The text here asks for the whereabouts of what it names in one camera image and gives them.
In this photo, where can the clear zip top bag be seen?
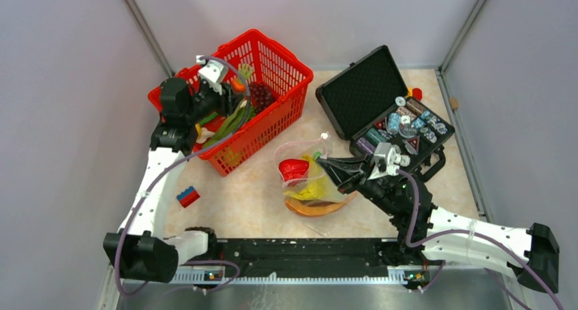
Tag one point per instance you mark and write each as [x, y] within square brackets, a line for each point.
[322, 226]

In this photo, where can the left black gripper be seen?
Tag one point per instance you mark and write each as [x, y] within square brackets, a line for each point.
[227, 105]

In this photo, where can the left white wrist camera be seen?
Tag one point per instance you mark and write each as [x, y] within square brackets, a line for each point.
[212, 72]

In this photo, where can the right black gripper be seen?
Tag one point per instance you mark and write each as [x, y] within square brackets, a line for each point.
[351, 172]

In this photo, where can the dark purple toy grapes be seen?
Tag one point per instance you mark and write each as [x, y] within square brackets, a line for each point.
[262, 96]

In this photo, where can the yellow toy corn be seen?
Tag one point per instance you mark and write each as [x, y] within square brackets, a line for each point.
[315, 186]

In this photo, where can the orange toy steak slice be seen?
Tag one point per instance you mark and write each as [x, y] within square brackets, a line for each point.
[316, 210]

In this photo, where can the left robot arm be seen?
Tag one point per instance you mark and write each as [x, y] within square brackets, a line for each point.
[138, 249]

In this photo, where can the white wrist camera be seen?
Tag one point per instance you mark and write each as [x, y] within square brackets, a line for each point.
[386, 161]
[212, 72]

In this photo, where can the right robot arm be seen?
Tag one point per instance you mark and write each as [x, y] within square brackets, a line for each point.
[530, 255]

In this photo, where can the red round token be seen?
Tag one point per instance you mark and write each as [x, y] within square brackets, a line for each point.
[417, 94]

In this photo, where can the small tan wall block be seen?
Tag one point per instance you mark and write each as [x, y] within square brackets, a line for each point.
[453, 103]

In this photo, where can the white toy garlic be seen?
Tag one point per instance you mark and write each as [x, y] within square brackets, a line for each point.
[203, 134]

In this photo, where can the orange toy carrot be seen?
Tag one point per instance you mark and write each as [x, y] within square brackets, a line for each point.
[245, 72]

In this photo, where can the red blue toy block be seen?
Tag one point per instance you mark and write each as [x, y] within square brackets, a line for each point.
[188, 196]

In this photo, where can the black poker chip case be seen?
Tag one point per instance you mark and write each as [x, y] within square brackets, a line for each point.
[368, 103]

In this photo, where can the green toy vegetable leaves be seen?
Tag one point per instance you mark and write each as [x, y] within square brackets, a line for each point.
[228, 125]

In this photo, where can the red toy bell pepper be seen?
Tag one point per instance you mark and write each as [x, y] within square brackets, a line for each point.
[292, 169]

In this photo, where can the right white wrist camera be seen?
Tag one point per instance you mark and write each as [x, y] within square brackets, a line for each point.
[386, 161]

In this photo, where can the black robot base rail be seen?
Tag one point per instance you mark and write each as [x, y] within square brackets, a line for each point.
[315, 258]

